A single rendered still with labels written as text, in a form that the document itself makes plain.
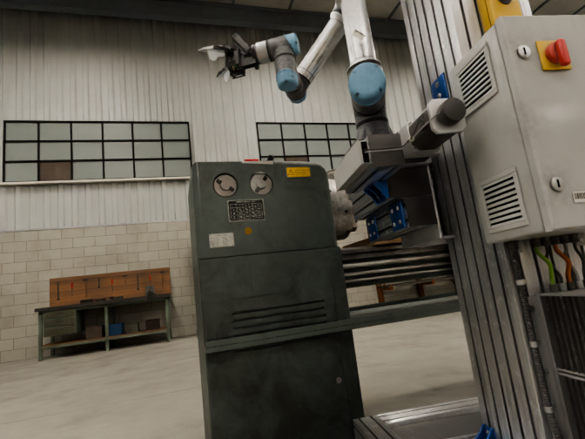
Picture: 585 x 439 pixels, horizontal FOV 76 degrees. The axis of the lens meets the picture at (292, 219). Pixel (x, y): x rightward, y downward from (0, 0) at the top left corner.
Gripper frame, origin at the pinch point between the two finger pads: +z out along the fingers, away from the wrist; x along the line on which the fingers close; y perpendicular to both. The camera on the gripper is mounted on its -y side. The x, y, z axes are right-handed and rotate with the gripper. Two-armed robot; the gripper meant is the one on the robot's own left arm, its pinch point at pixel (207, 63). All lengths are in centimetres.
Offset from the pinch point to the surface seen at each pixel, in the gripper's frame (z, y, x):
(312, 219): -26, 53, 44
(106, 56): 479, -544, 471
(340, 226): -35, 52, 67
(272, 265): -9, 73, 36
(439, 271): -78, 76, 94
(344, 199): -39, 41, 63
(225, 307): 8, 88, 28
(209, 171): 9.9, 34.2, 19.8
